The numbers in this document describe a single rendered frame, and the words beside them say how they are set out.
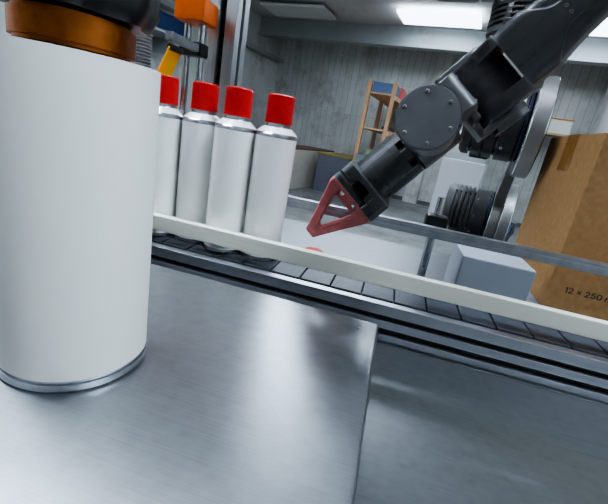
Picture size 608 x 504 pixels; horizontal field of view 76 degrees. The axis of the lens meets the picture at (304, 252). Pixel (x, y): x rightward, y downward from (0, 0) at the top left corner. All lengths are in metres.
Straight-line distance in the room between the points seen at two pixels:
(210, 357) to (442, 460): 0.19
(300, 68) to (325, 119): 1.27
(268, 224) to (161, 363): 0.25
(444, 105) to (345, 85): 8.68
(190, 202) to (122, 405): 0.32
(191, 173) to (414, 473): 0.41
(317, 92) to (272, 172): 8.80
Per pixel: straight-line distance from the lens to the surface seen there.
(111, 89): 0.23
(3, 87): 0.24
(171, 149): 0.54
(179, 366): 0.29
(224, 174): 0.49
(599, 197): 0.71
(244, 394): 0.27
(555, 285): 0.72
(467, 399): 0.43
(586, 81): 8.64
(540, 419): 0.46
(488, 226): 1.31
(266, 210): 0.49
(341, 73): 9.14
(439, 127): 0.38
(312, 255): 0.46
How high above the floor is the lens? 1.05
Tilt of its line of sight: 17 degrees down
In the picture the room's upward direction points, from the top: 10 degrees clockwise
